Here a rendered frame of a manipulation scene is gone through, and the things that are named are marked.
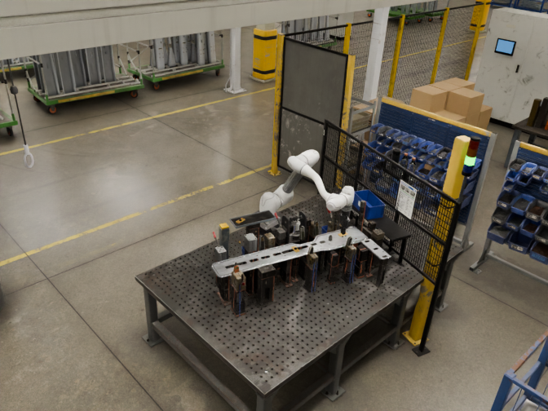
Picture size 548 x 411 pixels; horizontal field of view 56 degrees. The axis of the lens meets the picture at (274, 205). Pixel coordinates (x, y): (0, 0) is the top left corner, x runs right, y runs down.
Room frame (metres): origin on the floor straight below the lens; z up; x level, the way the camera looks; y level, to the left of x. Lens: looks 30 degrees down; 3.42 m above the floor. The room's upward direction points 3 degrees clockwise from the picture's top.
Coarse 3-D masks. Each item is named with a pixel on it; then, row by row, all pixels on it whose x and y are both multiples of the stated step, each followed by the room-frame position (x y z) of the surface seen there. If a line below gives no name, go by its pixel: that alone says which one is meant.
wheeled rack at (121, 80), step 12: (24, 60) 9.41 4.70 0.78; (120, 60) 10.58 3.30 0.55; (120, 72) 10.61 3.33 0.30; (96, 84) 9.68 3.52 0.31; (108, 84) 9.63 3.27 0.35; (120, 84) 9.76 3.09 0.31; (132, 84) 9.89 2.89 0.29; (36, 96) 9.07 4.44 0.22; (48, 96) 8.84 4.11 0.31; (60, 96) 8.97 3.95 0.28; (72, 96) 9.02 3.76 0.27; (84, 96) 9.13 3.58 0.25; (96, 96) 9.29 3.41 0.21; (132, 96) 9.92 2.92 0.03; (48, 108) 8.78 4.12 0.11
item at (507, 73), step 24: (504, 24) 9.70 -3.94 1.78; (528, 24) 9.40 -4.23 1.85; (504, 48) 9.59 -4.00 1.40; (528, 48) 9.33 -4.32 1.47; (480, 72) 9.85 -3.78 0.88; (504, 72) 9.54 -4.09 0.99; (528, 72) 9.24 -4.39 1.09; (504, 96) 9.45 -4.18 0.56; (528, 96) 9.15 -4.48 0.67; (504, 120) 9.38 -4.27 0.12
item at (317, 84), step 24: (288, 48) 6.78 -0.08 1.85; (312, 48) 6.46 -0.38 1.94; (288, 72) 6.76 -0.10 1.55; (312, 72) 6.43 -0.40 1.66; (336, 72) 6.16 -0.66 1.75; (288, 96) 6.74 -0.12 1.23; (312, 96) 6.41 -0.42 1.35; (336, 96) 6.14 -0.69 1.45; (288, 120) 6.72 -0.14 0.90; (312, 120) 6.39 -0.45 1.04; (336, 120) 6.11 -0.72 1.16; (288, 144) 6.70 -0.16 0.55; (312, 144) 6.37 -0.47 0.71; (288, 168) 6.68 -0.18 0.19; (312, 168) 6.36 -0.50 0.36
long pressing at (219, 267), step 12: (348, 228) 3.85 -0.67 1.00; (324, 240) 3.65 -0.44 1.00; (336, 240) 3.66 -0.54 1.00; (360, 240) 3.69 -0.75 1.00; (264, 252) 3.43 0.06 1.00; (276, 252) 3.44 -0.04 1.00; (300, 252) 3.46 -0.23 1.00; (216, 264) 3.23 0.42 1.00; (228, 264) 3.24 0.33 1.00; (252, 264) 3.26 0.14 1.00; (264, 264) 3.27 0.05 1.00
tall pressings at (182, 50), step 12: (180, 36) 11.40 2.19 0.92; (192, 36) 11.65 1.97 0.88; (204, 36) 11.84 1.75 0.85; (156, 48) 10.95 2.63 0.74; (168, 48) 11.22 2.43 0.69; (180, 48) 11.40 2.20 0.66; (192, 48) 11.63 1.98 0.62; (204, 48) 11.81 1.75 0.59; (156, 60) 10.95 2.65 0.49; (168, 60) 11.17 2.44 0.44; (180, 60) 11.39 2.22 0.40; (192, 60) 11.58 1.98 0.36; (204, 60) 11.50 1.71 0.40
